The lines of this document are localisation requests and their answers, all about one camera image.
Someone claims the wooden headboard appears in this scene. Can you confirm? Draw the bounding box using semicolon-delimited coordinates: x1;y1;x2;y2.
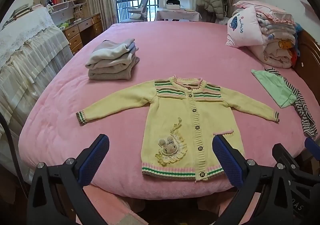
292;29;320;98

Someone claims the stack of books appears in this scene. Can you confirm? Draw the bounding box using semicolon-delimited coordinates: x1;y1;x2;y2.
2;3;43;29

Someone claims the pink frilled pillow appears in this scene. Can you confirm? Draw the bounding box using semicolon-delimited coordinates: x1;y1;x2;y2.
232;0;297;25

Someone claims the yellow knit cardigan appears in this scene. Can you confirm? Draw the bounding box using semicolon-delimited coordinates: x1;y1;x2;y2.
76;74;280;182

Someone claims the small table with floral cloth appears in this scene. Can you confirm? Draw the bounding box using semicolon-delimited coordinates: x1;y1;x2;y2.
154;7;202;22

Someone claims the pale blue folded garment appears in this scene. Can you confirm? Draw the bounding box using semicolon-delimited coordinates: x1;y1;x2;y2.
126;41;139;55

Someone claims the folded cartoon print quilt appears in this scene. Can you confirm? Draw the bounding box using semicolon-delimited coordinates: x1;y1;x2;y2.
256;14;304;69

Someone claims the pink wall shelf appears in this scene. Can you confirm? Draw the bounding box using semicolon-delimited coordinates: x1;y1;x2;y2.
300;0;313;12

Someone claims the grey office chair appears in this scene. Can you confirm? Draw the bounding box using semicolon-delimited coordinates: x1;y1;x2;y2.
122;0;153;23

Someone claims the black cable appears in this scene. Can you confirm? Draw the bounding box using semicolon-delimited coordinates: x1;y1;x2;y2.
0;112;28;200

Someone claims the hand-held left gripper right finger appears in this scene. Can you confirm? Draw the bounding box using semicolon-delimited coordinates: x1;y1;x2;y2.
212;134;297;225

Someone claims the white box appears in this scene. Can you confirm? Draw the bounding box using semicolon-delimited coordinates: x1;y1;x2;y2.
166;0;182;10

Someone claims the black white striped garment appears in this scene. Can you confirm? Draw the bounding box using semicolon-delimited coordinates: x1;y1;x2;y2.
264;67;318;137

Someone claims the mint green small garment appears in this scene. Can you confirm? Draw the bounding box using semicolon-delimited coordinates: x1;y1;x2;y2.
251;69;297;108

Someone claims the pink bed blanket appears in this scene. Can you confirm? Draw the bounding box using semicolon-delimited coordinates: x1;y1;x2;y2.
18;20;320;200

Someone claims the wooden desk with drawers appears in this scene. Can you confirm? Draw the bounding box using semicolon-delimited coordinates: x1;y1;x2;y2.
61;13;103;55

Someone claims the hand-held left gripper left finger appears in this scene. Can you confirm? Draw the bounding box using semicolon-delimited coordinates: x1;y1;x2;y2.
26;134;110;225

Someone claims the cream folded fleece garment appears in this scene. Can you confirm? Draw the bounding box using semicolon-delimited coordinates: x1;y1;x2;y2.
85;38;137;70

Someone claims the pink floor mat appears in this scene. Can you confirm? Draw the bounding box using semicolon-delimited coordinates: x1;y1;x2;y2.
82;185;140;225

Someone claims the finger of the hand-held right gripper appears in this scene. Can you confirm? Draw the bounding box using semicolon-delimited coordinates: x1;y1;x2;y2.
272;143;313;185
304;137;320;160

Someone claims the pink embroidered pillow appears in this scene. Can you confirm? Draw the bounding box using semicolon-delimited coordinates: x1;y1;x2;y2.
225;6;265;48

